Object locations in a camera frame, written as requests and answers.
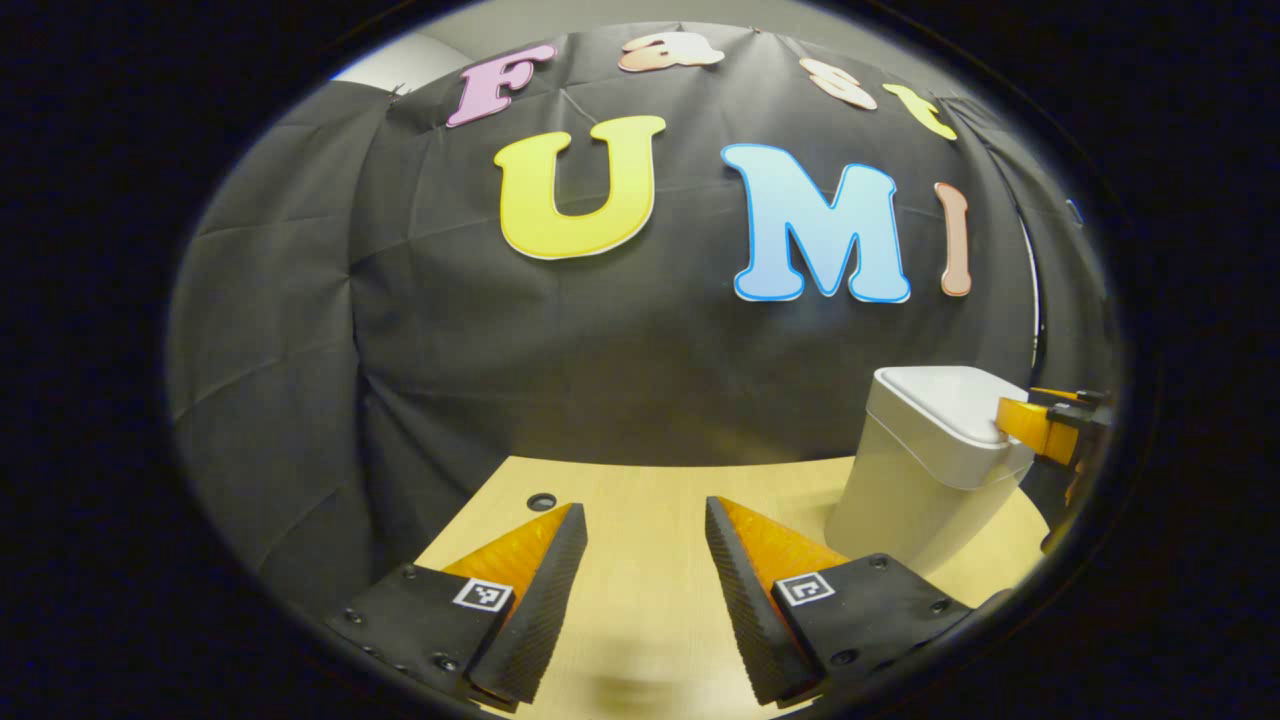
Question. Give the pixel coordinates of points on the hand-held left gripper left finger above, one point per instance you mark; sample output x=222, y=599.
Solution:
x=545, y=610

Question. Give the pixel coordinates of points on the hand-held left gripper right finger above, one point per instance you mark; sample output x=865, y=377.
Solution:
x=745, y=610

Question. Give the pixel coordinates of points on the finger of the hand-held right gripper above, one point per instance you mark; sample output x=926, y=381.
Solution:
x=1085, y=400
x=1035, y=428

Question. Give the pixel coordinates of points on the white desktop garbage bin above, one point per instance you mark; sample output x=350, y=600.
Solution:
x=915, y=480

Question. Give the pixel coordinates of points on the wooden desktop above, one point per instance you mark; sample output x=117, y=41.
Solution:
x=650, y=540

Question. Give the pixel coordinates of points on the black desk grommet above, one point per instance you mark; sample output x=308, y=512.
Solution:
x=541, y=501

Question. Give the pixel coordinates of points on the black backdrop cloth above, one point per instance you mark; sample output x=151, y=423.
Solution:
x=500, y=350

